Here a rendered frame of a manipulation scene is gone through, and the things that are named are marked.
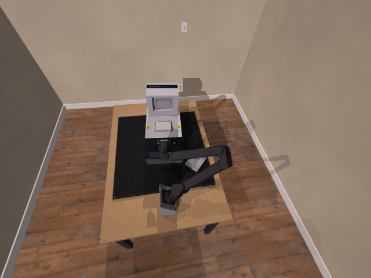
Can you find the white well plate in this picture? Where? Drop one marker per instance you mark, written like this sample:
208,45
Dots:
162,126

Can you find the grey benchtop lab instrument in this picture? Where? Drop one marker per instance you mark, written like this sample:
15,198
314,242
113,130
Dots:
163,108

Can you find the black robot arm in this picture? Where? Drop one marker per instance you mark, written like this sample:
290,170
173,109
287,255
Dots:
178,189

